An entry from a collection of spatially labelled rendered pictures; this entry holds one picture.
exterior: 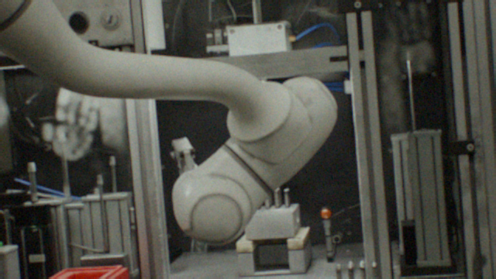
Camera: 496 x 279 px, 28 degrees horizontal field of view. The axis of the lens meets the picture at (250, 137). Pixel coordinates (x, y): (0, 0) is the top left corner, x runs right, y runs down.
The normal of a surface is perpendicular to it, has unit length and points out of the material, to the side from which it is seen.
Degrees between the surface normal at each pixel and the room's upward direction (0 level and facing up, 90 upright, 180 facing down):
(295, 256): 90
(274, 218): 90
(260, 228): 90
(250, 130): 99
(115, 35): 90
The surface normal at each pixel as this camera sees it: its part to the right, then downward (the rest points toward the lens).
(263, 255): -0.15, 0.07
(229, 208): 0.26, 0.06
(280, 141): 0.34, 0.47
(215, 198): 0.06, -0.07
